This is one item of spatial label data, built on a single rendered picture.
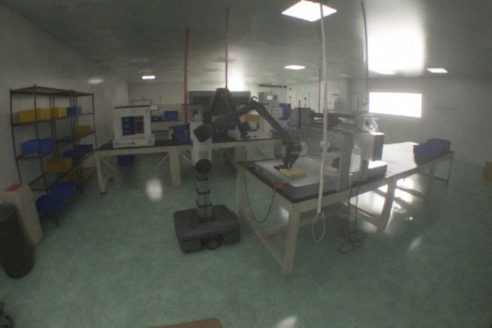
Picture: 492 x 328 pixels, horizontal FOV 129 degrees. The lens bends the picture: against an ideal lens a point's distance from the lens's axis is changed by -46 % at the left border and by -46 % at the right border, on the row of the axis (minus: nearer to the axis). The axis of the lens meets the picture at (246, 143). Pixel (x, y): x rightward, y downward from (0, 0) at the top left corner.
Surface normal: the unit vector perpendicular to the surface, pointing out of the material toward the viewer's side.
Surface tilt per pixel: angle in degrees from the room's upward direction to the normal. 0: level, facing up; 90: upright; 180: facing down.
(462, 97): 90
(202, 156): 100
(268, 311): 0
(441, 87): 90
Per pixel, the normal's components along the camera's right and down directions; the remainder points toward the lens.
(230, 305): 0.00, -0.98
